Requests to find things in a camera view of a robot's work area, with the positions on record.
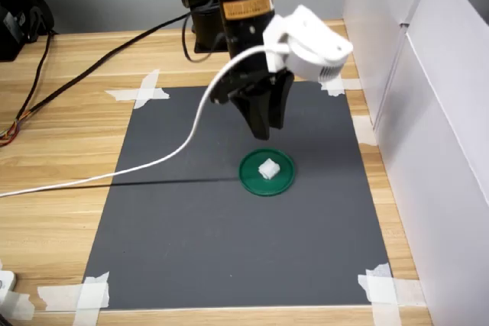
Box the small white plastic terminal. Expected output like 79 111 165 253
257 157 281 182

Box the round green lid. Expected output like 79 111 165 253
238 147 296 198

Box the white tape cross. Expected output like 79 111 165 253
105 69 171 110
357 263 427 326
319 76 362 98
37 271 112 326

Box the white tape strip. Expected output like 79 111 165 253
351 115 380 147
0 289 36 321

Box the white partition panel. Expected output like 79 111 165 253
341 0 440 129
374 0 489 326

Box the dark grey mat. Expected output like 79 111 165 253
82 80 394 310

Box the black equipment box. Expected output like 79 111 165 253
0 0 57 63

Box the white camera box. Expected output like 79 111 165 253
262 4 355 85

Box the white camera cable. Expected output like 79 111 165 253
0 44 290 199

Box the thick black braided cable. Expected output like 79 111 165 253
14 11 192 123

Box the thin black cable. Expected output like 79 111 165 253
15 32 53 121

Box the bundle of coloured wires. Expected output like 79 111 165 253
0 110 28 148

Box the small white bracket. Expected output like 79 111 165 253
0 270 18 304

